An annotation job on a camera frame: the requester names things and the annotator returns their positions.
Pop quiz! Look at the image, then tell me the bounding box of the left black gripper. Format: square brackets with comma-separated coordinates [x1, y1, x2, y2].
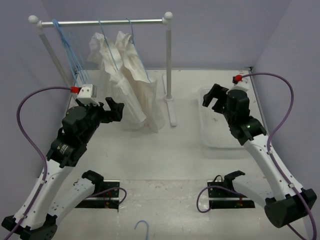
[76, 96, 124, 144]

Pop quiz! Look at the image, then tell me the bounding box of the white skirt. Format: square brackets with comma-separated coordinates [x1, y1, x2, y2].
[115, 31, 165, 133]

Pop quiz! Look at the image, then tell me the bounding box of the blue wire hanger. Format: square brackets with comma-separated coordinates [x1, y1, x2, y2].
[126, 18, 151, 83]

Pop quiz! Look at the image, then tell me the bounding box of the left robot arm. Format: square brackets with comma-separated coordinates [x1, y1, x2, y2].
[1, 97, 125, 240]

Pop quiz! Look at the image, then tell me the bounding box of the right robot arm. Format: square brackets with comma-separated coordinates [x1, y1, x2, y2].
[202, 84, 317, 228]

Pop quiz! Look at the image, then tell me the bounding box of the blue hanger holding garment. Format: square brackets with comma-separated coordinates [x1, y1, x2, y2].
[98, 19, 119, 71]

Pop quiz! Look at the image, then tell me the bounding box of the blue hanger hook on table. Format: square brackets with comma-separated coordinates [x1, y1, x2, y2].
[134, 220, 151, 240]

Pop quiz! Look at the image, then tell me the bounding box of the clear plastic basket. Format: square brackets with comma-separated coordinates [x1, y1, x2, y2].
[197, 87, 242, 150]

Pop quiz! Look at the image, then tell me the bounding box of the bundle of blue hangers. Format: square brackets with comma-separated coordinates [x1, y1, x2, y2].
[52, 18, 92, 87]

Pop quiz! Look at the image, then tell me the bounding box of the white and silver clothes rack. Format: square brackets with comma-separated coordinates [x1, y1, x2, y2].
[28, 11, 177, 127]

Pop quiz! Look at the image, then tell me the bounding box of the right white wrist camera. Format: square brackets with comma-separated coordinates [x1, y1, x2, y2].
[231, 74, 250, 92]

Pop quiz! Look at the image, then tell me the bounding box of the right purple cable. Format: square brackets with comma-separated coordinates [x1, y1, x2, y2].
[242, 72, 316, 240]

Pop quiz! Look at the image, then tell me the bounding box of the purple cable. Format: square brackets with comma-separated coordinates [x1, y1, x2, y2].
[0, 86, 73, 240]
[242, 72, 316, 240]

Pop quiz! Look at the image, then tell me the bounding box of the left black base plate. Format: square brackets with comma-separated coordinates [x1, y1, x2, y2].
[75, 180, 120, 210]

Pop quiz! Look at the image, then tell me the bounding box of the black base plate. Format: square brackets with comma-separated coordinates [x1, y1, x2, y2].
[207, 187, 255, 210]
[75, 180, 120, 210]

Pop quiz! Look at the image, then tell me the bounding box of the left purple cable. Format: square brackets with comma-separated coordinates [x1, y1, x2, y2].
[0, 86, 73, 240]

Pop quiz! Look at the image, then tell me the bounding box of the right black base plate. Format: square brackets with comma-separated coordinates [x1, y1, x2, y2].
[207, 187, 255, 210]

